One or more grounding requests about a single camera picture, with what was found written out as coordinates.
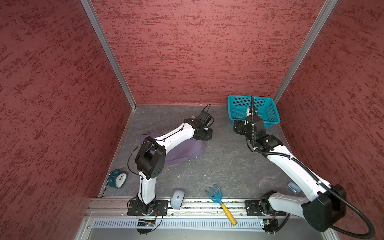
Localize purple trousers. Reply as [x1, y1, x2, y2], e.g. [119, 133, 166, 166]
[135, 129, 203, 173]

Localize teal plastic basket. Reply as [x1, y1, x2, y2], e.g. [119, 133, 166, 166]
[227, 95, 281, 128]

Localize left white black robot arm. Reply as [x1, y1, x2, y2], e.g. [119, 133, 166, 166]
[135, 123, 213, 215]

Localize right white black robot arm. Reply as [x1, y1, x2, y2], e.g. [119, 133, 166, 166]
[233, 116, 347, 232]

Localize grey computer mouse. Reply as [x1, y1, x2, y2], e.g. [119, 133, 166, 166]
[170, 189, 185, 210]

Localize light blue stapler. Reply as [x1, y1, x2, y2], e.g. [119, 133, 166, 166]
[288, 182, 302, 195]

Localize teal alarm clock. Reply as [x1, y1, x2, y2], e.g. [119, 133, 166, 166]
[107, 169, 128, 189]

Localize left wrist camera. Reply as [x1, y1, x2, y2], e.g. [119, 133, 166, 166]
[197, 110, 214, 128]

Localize blue toy rake yellow handle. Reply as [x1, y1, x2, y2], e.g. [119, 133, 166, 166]
[205, 184, 238, 226]

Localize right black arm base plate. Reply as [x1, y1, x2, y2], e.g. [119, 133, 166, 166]
[245, 200, 287, 218]

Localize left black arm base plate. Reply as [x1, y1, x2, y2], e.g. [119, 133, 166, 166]
[127, 199, 169, 216]

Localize slotted white cable duct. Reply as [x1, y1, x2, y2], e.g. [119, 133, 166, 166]
[93, 218, 264, 232]

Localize aluminium front rail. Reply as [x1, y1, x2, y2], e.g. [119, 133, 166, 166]
[85, 198, 288, 219]

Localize right black corrugated cable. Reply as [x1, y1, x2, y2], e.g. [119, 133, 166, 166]
[250, 95, 376, 240]

